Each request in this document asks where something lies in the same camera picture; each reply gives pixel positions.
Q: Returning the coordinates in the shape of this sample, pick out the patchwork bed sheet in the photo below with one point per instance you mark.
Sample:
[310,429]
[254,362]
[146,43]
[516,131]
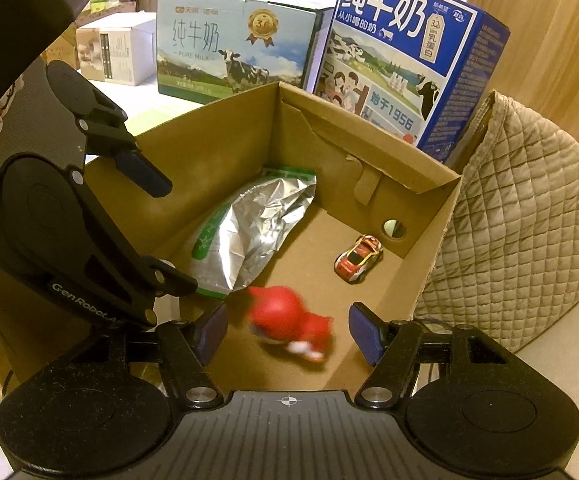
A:
[144,105]

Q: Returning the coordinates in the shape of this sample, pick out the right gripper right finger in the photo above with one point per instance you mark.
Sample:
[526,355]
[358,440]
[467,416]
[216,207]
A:
[391,349]

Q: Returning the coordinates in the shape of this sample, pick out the silver green foil bag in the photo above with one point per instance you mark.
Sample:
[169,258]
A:
[236,241]

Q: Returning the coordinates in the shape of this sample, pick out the open brown cardboard box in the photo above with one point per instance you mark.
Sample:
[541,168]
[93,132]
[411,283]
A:
[368,183]

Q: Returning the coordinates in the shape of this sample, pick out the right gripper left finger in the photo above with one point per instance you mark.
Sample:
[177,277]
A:
[186,348]

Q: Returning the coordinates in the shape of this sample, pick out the red toy figure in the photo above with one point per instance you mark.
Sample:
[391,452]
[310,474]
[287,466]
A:
[278,314]

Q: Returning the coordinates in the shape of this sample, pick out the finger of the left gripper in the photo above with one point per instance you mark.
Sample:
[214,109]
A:
[130,282]
[103,123]

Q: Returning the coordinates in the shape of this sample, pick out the white beige product box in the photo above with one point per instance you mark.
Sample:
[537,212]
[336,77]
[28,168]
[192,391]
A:
[120,48]

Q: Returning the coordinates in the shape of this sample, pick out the dark blue milk carton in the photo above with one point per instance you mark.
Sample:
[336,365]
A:
[415,68]

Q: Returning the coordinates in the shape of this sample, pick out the beige quilted cover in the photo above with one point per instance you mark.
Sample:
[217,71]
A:
[509,261]

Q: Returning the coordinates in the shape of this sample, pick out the light blue milk carton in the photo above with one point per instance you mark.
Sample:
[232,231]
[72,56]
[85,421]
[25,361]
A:
[210,49]

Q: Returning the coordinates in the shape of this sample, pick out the small toy race car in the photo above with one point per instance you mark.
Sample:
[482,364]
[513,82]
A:
[353,264]

